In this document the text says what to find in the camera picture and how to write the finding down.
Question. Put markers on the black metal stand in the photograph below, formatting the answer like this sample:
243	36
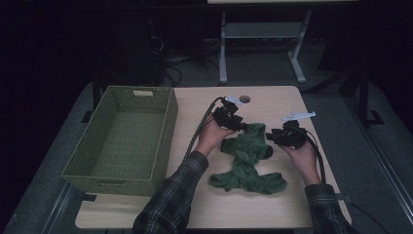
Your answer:
363	97

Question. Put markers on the metal floor rail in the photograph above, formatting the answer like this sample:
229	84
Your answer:
383	156
56	208

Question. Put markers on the grey tape strip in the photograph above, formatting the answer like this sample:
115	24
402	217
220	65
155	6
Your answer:
339	197

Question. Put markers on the black tape strip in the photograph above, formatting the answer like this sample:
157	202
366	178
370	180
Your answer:
88	197

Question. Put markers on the person's right hand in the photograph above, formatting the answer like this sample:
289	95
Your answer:
305	162

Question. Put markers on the person's left hand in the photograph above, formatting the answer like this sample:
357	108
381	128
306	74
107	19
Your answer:
209	138

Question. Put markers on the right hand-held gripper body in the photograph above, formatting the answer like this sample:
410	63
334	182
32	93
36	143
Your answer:
290	136

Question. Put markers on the dark green cloth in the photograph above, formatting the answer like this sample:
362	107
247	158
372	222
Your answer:
246	149

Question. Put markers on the white metal desk frame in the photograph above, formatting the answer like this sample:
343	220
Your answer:
259	30

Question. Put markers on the green woven basket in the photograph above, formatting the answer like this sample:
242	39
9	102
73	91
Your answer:
130	136

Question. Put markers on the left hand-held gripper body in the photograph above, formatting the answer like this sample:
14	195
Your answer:
227	118

